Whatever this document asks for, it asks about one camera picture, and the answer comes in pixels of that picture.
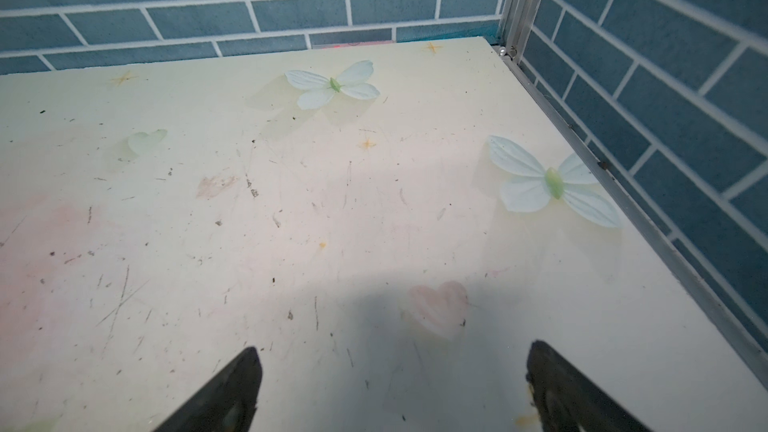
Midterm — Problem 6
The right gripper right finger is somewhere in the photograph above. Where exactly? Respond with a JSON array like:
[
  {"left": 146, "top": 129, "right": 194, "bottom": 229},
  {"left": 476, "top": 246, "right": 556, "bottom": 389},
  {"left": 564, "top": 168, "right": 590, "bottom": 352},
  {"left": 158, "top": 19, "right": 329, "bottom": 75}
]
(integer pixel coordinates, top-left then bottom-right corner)
[{"left": 526, "top": 340, "right": 650, "bottom": 432}]

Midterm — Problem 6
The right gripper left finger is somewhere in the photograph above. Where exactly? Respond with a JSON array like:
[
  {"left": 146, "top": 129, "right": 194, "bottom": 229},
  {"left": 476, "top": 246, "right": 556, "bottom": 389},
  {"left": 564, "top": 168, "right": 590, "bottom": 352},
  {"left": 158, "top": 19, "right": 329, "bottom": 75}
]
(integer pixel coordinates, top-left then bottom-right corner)
[{"left": 155, "top": 346, "right": 263, "bottom": 432}]

